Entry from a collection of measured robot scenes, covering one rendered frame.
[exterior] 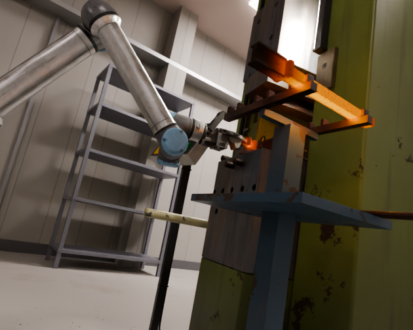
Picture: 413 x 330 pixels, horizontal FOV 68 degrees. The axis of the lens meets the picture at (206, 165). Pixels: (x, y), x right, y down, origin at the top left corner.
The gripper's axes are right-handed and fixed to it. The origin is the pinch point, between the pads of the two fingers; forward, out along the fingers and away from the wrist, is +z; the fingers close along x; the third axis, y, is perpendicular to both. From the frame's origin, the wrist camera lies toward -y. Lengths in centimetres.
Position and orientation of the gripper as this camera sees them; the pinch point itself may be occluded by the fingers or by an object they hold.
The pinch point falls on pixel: (243, 139)
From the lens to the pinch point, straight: 137.7
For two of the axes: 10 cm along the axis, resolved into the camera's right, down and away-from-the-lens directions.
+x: 3.9, -1.3, -9.1
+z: 9.0, 2.3, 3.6
